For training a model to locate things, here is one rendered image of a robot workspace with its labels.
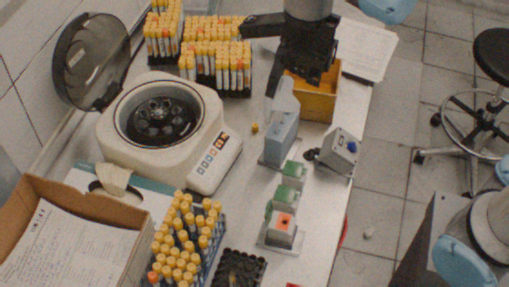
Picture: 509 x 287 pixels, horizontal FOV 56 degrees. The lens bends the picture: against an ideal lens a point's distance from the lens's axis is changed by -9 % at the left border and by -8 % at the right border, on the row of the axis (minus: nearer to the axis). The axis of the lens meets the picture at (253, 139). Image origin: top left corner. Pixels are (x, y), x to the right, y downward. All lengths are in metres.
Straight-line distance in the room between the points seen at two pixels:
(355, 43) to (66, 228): 0.90
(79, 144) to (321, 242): 0.61
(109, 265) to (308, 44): 0.54
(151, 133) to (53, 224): 0.28
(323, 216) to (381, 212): 1.10
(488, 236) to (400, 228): 1.43
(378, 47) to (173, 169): 0.70
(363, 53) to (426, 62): 1.47
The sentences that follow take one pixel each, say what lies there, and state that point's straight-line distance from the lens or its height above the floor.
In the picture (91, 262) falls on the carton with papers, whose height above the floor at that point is 0.94.
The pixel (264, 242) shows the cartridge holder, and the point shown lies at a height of 0.89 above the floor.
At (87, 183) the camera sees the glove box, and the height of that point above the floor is 0.94.
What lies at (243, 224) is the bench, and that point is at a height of 0.87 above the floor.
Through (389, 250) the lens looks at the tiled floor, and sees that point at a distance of 2.09.
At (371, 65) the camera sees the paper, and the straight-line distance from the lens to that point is 1.39.
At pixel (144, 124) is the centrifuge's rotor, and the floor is 0.97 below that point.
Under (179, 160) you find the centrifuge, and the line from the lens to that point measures 1.03.
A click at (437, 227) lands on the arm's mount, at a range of 1.03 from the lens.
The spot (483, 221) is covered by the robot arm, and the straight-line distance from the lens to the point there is 0.74.
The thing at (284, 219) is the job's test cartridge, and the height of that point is 0.95.
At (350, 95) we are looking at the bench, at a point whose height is 0.88.
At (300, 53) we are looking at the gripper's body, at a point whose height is 1.27.
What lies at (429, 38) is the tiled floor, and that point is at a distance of 3.04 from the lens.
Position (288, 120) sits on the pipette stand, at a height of 0.98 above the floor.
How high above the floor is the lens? 1.80
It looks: 51 degrees down
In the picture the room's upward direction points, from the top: straight up
